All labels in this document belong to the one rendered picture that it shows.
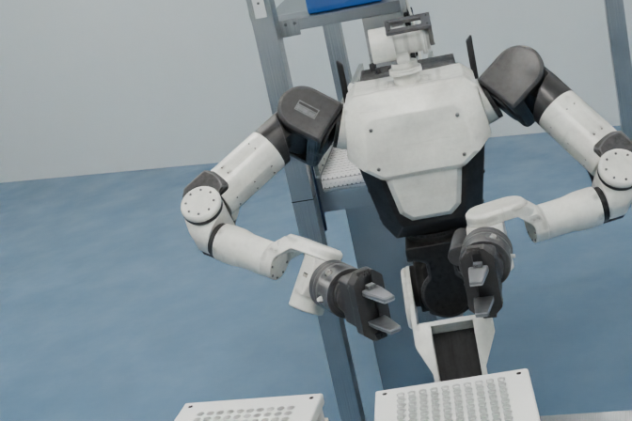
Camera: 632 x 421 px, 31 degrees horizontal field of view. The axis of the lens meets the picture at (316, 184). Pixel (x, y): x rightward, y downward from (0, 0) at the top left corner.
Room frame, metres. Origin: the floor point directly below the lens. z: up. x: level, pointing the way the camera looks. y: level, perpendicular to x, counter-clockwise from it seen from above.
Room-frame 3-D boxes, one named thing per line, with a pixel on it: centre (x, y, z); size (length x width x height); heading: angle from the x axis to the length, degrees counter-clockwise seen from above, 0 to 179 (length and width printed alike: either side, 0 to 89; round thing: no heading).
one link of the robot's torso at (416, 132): (2.21, -0.22, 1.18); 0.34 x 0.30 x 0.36; 83
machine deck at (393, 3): (3.26, -0.18, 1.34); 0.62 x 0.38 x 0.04; 169
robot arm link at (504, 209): (1.92, -0.32, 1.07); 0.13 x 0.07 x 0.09; 96
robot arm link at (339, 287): (1.78, -0.02, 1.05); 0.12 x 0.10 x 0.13; 25
